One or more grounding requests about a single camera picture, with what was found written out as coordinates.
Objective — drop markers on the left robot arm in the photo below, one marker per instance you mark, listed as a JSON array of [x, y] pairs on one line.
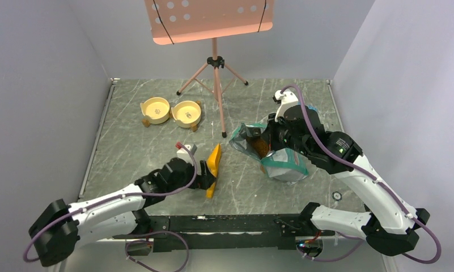
[[62, 228]]

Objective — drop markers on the cream pet bowl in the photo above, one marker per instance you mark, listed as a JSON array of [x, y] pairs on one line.
[[155, 110], [187, 114]]

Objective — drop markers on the yellow plastic food scoop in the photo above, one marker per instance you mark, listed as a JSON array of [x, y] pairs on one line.
[[213, 166]]

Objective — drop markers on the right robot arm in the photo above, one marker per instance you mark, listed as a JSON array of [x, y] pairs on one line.
[[385, 226]]

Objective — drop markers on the green pet food bag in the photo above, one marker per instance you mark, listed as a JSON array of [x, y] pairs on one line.
[[284, 165]]

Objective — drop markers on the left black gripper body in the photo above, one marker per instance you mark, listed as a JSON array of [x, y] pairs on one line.
[[200, 181]]

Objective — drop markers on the left cream pet bowl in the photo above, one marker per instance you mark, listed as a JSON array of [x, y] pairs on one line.
[[155, 110]]

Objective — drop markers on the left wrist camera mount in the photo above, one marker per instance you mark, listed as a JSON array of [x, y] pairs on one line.
[[186, 152]]

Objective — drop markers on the small round table marker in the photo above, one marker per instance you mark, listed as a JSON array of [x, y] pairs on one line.
[[337, 196]]

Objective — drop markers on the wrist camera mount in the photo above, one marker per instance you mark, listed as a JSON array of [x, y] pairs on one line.
[[286, 100], [186, 152]]

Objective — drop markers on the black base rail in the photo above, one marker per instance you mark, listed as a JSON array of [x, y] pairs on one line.
[[281, 231]]

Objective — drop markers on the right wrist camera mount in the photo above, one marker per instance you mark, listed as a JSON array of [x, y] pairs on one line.
[[286, 100]]

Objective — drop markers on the right cream pet bowl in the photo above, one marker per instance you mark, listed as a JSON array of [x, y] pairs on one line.
[[187, 114]]

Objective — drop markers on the brown pet food kibble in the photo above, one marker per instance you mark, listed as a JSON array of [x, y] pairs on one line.
[[260, 146]]

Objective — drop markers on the wooden bowl stand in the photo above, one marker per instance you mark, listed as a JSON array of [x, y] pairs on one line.
[[157, 110]]

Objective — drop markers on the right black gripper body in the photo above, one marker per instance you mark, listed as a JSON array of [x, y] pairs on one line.
[[280, 137]]

